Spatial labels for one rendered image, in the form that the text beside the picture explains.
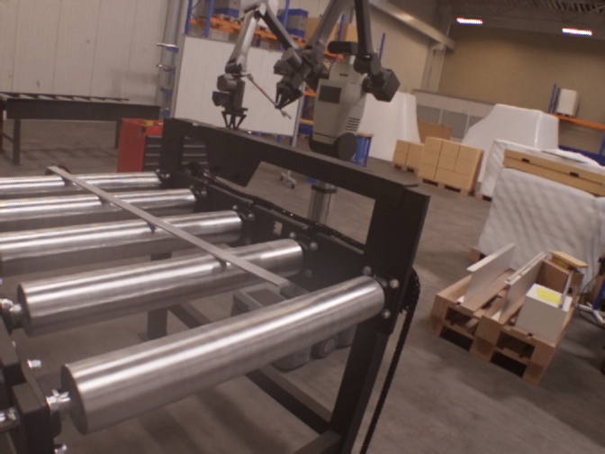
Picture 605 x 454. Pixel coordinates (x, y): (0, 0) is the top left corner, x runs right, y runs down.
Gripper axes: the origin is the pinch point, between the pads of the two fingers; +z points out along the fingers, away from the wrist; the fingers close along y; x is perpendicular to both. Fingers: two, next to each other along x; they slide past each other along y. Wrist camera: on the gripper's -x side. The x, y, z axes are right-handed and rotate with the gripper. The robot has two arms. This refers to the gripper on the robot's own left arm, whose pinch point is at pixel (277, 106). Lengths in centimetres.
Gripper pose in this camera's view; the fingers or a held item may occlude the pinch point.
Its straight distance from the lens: 162.5
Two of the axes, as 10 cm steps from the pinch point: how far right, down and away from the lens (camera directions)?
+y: 6.6, 3.2, -6.8
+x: 5.6, 4.1, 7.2
